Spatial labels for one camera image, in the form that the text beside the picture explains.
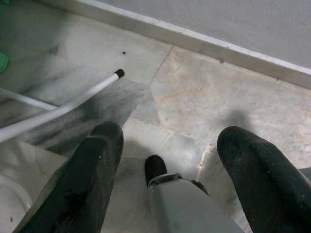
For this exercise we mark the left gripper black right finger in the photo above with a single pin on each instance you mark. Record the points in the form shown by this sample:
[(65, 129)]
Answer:
[(267, 189)]

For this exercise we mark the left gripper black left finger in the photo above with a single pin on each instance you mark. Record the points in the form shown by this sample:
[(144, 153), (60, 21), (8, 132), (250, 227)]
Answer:
[(82, 184)]

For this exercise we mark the white round object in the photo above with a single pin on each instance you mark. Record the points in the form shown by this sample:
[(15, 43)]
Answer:
[(12, 201)]

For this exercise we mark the white rod with black tip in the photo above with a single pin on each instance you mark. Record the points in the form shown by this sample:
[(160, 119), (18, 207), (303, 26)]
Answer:
[(73, 104)]

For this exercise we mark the plain white rod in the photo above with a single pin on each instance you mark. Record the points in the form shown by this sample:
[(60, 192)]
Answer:
[(26, 100)]

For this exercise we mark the green plastic item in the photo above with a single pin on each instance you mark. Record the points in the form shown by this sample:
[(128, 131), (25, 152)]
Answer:
[(3, 63)]

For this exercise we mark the pale marble skirting board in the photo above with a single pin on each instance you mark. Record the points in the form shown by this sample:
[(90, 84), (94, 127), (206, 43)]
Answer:
[(194, 40)]

